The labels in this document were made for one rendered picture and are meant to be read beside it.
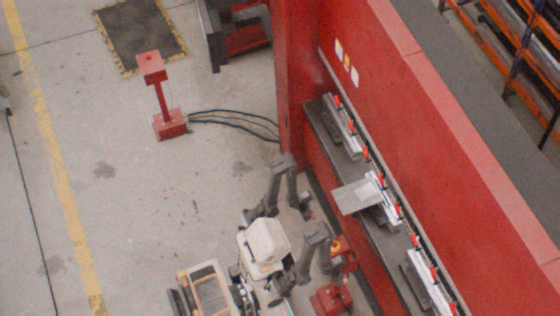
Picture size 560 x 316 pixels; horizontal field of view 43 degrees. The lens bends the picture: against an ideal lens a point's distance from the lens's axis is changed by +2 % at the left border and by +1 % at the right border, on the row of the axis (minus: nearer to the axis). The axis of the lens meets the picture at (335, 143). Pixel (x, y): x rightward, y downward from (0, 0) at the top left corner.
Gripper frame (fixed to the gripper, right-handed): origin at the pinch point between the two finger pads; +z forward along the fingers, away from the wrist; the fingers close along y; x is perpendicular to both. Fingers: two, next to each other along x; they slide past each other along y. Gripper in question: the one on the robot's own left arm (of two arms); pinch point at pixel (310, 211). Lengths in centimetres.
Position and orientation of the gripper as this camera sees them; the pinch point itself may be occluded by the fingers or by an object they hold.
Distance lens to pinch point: 404.6
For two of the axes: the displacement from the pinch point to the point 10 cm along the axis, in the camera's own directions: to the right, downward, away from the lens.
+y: -4.2, -7.6, 5.0
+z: 3.8, 3.5, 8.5
